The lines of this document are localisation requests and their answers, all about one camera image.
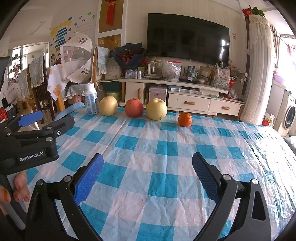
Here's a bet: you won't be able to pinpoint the person's left hand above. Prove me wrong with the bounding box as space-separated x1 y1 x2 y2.
0 171 30 216

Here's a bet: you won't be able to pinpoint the red gift bags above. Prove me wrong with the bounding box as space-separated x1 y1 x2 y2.
0 108 8 123

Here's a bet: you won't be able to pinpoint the dark wooden dining chair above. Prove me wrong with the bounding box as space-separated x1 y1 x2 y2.
28 55 55 120

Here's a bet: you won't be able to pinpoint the white blue standing bottle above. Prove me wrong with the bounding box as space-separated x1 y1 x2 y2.
85 83 99 115

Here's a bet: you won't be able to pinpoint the yellow pear left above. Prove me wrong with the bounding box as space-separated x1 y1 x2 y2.
99 95 118 116

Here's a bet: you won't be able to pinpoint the yellow pear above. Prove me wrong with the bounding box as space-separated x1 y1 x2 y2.
145 98 168 121
99 95 118 116

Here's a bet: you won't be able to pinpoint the dining table with floral cloth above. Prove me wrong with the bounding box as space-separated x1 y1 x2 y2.
47 64 69 112

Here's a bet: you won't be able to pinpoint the green waste bin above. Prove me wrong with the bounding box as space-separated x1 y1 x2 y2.
106 91 121 103

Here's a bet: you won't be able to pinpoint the white mesh food cover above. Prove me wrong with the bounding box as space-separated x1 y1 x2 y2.
60 33 93 84

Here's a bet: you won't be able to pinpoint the red apple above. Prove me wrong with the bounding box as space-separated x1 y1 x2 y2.
125 98 144 118

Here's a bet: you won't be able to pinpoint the light wooden chair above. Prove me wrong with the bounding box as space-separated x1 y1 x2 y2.
64 46 110 102

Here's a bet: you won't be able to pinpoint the yellow pear right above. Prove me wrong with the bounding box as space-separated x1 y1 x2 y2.
145 98 168 121

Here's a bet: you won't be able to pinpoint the dark wrapped flower bouquet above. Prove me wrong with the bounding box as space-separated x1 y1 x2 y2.
111 43 145 70

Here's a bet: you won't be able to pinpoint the pink storage box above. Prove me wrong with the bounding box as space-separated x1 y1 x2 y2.
149 86 167 102

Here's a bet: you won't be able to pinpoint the electric kettle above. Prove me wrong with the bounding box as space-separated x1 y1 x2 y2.
144 60 162 79

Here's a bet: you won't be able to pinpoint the blue checkered tablecloth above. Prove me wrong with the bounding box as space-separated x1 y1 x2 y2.
26 108 295 240

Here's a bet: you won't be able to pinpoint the white washing machine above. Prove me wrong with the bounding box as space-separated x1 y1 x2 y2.
278 90 295 137

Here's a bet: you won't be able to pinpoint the white tv cabinet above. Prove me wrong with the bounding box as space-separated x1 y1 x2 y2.
118 78 244 118

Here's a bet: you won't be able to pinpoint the white standing air conditioner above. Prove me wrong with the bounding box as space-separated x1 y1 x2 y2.
240 15 275 125

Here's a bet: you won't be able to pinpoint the clear plastic bag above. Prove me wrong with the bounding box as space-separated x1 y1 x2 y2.
161 60 182 82

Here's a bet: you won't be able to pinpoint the small orange tangerine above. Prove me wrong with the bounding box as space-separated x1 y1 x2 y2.
178 113 193 127

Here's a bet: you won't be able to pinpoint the red chinese knot decoration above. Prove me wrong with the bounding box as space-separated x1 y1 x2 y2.
106 0 116 26

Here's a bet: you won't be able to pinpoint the black flat television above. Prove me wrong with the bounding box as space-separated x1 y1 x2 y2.
147 13 230 65

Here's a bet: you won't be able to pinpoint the blue fabric strap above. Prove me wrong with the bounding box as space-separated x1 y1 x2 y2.
53 102 86 122

